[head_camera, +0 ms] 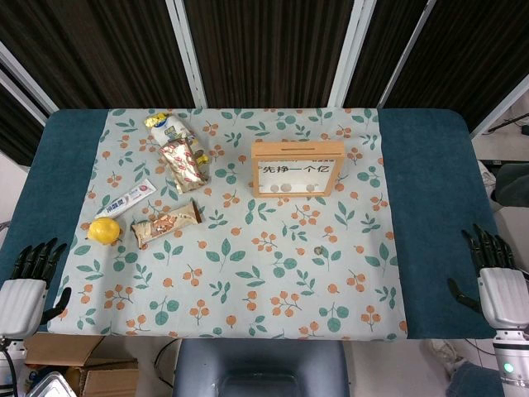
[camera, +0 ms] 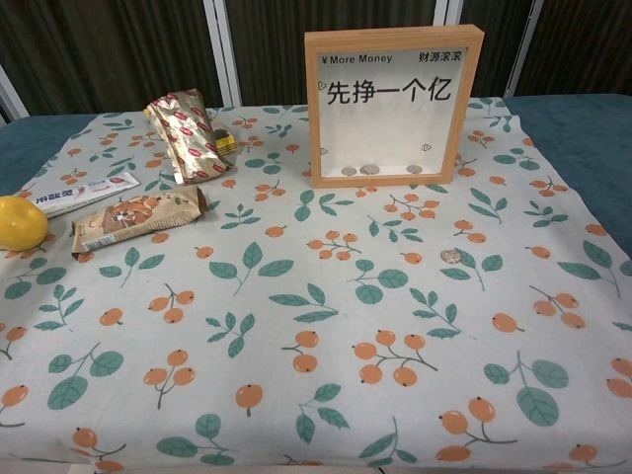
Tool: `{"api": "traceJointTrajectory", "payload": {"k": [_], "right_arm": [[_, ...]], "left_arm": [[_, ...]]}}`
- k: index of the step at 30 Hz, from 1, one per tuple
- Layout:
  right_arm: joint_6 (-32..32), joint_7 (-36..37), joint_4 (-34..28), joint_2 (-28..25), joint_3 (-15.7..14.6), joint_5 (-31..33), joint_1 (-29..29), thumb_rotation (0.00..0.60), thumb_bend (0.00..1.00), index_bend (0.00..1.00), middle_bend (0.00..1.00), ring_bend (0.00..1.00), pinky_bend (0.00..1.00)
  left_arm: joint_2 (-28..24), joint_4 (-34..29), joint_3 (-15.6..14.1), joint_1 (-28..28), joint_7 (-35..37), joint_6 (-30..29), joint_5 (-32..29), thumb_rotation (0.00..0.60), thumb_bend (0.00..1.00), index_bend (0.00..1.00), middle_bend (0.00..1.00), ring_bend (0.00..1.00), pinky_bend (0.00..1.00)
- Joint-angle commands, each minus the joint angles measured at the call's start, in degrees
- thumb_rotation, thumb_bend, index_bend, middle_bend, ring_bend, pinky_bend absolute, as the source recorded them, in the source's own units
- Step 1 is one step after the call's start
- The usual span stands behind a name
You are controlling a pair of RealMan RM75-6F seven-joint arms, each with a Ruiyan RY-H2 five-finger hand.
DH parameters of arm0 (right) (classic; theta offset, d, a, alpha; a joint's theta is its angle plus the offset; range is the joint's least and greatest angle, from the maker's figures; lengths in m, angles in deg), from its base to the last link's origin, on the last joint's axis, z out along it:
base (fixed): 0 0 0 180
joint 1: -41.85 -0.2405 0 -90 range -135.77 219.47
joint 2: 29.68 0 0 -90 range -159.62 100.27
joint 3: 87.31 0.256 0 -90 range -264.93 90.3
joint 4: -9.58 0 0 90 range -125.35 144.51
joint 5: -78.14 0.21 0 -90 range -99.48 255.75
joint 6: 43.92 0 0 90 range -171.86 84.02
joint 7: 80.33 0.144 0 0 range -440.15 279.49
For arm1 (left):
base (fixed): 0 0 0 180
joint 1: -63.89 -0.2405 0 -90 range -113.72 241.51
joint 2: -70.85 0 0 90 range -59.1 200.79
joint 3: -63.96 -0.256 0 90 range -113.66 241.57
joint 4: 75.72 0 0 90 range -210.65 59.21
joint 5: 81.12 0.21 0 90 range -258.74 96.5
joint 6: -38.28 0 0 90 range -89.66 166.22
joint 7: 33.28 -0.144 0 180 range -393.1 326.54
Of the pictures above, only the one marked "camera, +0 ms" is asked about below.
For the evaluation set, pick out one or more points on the floral orange-fruit tablecloth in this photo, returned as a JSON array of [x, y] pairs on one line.
[[296, 296]]

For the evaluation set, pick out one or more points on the dark folding screen white frames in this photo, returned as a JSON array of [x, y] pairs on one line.
[[123, 49]]

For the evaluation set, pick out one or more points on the brown nut snack bar wrapper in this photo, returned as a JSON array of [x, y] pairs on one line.
[[133, 215]]

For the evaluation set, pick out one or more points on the teal table cover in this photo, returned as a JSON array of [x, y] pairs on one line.
[[29, 143]]

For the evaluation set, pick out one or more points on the small yellow black packet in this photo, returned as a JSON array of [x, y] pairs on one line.
[[225, 143]]

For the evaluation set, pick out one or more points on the silver coin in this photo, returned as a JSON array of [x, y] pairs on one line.
[[414, 169], [449, 255], [369, 169], [348, 171]]

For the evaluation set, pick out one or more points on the silver coin inside frame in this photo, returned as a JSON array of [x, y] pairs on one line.
[[348, 171], [414, 169], [369, 169]]

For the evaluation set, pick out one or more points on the gold foil red-print snack bag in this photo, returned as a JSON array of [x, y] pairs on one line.
[[187, 133]]

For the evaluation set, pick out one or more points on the white toothpaste box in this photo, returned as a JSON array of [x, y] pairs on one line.
[[84, 193]]

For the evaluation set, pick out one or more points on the yellow lemon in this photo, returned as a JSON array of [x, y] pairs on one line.
[[20, 222]]

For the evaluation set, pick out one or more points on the wooden frame coin bank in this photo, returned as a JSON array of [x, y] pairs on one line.
[[395, 179]]

